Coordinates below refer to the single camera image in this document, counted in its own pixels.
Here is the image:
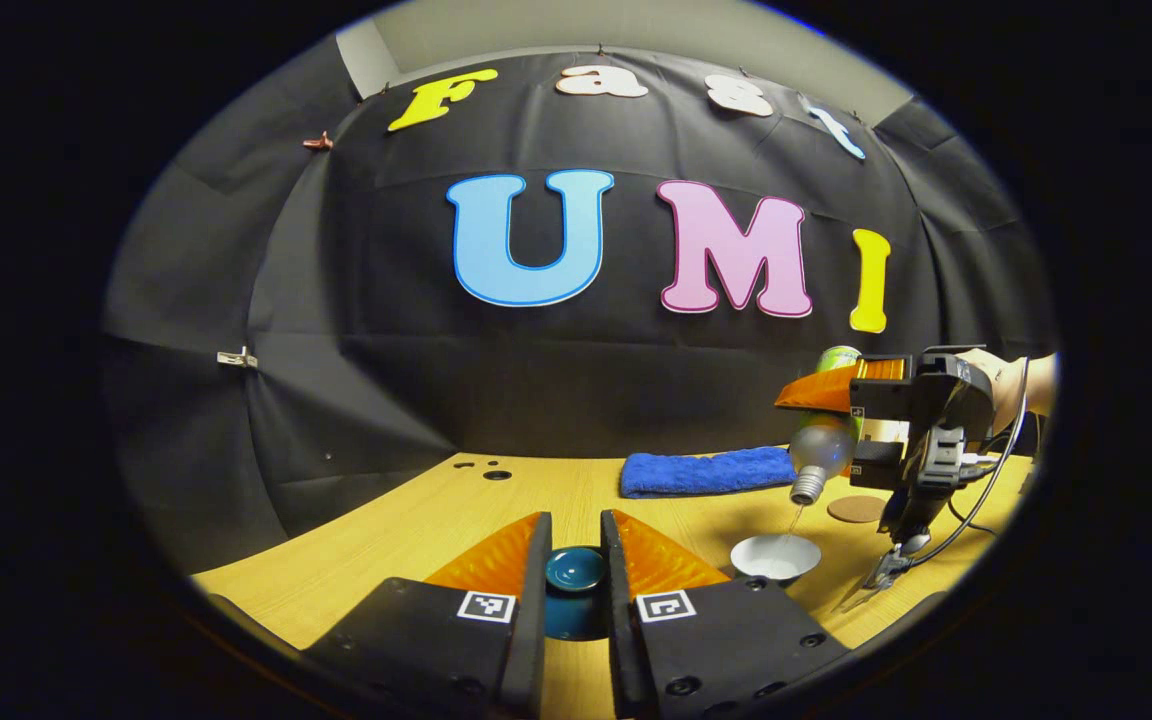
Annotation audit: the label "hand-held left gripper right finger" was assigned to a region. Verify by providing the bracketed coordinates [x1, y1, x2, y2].
[600, 509, 852, 720]

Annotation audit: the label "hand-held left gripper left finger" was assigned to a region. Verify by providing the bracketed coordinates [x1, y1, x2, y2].
[301, 512, 553, 720]

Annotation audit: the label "round brown coaster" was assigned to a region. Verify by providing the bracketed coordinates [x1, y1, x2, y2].
[827, 495, 887, 524]

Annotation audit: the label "silver water bottle green label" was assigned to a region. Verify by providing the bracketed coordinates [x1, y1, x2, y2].
[789, 346, 864, 506]

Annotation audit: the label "dark blue teacup lid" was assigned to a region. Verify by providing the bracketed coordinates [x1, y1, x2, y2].
[544, 546, 609, 641]

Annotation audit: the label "white teacup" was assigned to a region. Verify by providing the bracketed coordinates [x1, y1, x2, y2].
[730, 533, 823, 582]

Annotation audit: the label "blue towel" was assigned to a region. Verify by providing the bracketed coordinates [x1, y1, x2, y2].
[620, 446, 799, 499]

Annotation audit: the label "black backdrop cloth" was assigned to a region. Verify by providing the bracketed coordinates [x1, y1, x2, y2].
[101, 45, 1057, 576]

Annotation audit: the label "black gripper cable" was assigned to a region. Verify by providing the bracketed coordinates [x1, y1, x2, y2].
[911, 358, 1033, 569]

